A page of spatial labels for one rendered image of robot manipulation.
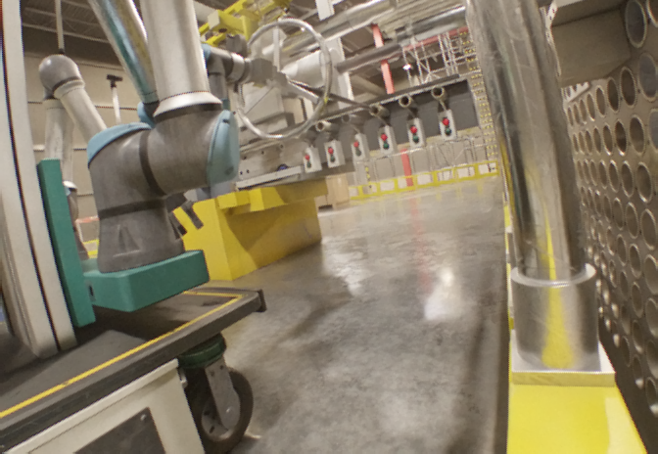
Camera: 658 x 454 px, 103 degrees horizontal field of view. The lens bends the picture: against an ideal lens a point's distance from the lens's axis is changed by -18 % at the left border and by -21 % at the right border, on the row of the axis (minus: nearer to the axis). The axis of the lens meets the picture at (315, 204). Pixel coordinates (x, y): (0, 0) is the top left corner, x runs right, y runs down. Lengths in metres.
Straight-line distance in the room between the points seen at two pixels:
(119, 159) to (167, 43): 0.20
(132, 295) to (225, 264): 1.84
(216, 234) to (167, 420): 1.85
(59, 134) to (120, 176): 0.68
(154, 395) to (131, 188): 0.31
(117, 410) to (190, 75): 0.49
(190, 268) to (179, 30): 0.38
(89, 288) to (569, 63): 2.35
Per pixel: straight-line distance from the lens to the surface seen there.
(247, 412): 0.80
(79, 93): 1.13
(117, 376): 0.51
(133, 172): 0.55
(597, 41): 2.36
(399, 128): 1.91
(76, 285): 0.66
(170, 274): 0.55
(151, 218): 0.57
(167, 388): 0.56
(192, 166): 0.52
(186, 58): 0.56
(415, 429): 0.75
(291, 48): 2.13
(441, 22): 2.17
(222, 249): 2.32
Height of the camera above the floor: 0.50
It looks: 2 degrees down
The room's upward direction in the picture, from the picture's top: 11 degrees counter-clockwise
